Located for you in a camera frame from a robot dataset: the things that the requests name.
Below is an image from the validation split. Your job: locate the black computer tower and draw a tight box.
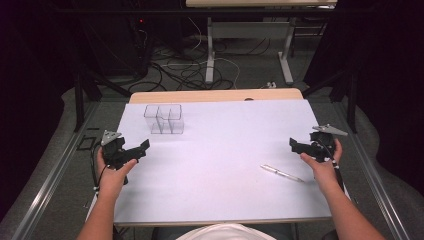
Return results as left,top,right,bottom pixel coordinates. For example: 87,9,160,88
79,14,153,78

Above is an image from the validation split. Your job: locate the black metal stand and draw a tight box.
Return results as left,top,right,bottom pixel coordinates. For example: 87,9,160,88
73,64,133,134
300,68,360,134

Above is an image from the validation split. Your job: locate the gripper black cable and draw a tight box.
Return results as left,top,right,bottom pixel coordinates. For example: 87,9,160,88
316,139,346,194
89,142,108,202

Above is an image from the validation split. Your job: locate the black square frame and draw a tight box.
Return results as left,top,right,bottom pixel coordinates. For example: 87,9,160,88
76,134,97,152

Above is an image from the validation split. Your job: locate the aluminium floor rail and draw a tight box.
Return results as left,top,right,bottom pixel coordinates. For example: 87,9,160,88
11,99,101,240
333,99,413,240

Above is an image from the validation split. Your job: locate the person's left hand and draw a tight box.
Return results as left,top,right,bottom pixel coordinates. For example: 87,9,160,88
96,146,139,198

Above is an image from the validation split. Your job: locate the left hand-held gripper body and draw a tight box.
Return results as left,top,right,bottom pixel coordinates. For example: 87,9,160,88
100,129,142,171

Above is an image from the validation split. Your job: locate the silver pen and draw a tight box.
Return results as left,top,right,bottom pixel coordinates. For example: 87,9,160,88
259,163,306,184

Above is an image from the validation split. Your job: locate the wooden table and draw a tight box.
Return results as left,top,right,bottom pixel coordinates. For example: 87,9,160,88
112,87,334,228

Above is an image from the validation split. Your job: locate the clear plastic compartment organizer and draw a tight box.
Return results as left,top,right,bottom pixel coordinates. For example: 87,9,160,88
143,103,185,136

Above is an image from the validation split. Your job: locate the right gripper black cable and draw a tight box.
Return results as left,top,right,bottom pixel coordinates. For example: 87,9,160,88
316,139,346,194

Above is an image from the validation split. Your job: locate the person's right hand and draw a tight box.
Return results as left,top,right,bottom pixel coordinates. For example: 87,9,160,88
299,137,344,196

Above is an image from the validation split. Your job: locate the tangle of floor cables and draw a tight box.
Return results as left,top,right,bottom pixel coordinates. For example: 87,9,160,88
128,16,272,94

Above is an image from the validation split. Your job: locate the person's white shirt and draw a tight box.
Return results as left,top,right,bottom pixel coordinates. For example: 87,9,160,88
175,222,278,240

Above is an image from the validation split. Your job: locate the white table mat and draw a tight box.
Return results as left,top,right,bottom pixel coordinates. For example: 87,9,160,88
113,99,333,225

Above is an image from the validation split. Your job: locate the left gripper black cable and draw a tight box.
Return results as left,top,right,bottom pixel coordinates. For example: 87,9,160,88
89,142,108,202

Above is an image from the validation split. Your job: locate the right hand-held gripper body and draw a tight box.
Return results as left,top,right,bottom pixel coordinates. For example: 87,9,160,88
298,123,349,164

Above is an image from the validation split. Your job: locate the white-legged desk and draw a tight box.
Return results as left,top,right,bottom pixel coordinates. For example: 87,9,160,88
185,0,338,86

